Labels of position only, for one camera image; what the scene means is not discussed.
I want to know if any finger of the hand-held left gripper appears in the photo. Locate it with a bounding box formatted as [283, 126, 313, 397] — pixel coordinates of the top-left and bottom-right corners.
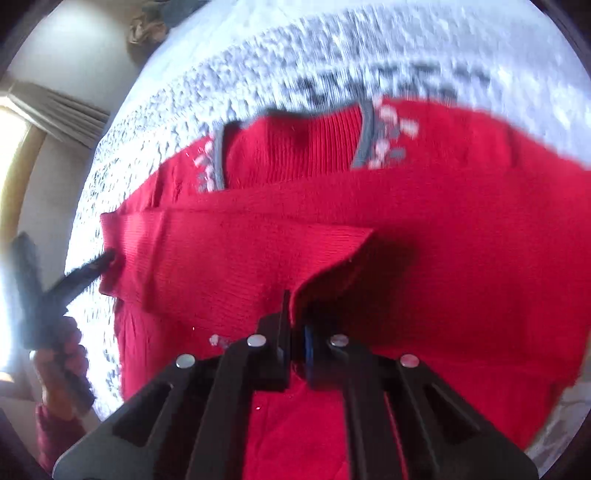
[54, 250, 117, 317]

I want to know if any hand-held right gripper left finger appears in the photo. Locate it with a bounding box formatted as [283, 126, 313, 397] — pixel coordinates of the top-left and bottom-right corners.
[53, 290, 296, 480]

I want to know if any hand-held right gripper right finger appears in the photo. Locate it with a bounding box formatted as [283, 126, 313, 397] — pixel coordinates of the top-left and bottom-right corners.
[295, 323, 541, 480]

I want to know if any red knit sweater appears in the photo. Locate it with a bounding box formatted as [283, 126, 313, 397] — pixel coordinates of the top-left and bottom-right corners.
[98, 98, 591, 480]

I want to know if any person's left forearm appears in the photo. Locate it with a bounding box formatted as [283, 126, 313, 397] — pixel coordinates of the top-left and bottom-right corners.
[34, 402, 88, 475]

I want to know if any person's left hand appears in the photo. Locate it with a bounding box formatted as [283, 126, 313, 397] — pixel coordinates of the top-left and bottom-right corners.
[29, 316, 92, 422]

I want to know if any beige curtain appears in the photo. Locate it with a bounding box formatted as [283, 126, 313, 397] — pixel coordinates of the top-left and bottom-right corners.
[8, 82, 112, 149]

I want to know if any white quilted bedspread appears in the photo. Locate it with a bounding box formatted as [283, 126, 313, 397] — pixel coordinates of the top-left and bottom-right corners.
[65, 0, 591, 464]

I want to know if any brown cloth pile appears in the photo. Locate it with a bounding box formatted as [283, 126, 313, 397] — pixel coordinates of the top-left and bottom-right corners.
[128, 0, 188, 45]

